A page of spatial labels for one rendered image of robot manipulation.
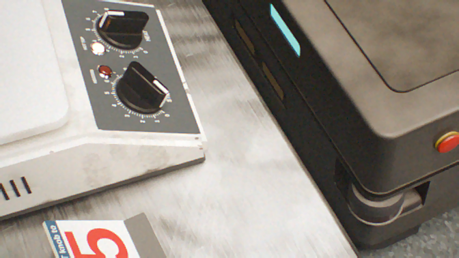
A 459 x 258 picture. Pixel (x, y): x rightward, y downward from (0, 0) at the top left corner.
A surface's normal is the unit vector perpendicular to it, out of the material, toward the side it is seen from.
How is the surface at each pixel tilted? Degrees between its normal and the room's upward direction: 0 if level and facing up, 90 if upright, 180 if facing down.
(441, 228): 0
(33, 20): 0
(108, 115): 30
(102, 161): 90
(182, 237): 0
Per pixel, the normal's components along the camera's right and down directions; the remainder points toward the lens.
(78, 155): 0.30, 0.78
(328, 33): -0.05, -0.56
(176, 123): 0.43, -0.62
